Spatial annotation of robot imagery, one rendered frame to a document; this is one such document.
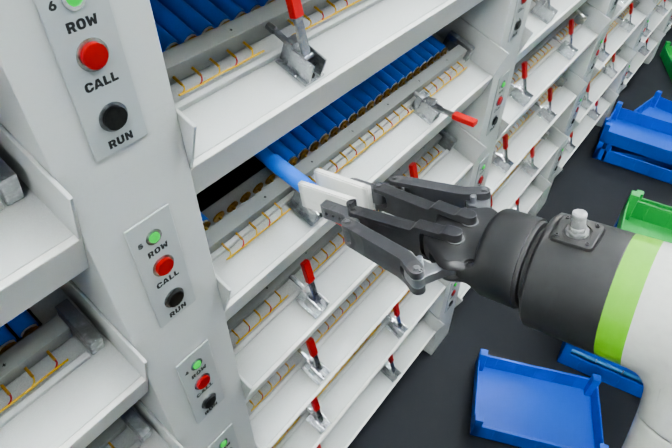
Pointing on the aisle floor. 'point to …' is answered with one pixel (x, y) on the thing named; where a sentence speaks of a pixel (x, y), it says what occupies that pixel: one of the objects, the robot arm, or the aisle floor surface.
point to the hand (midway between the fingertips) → (335, 196)
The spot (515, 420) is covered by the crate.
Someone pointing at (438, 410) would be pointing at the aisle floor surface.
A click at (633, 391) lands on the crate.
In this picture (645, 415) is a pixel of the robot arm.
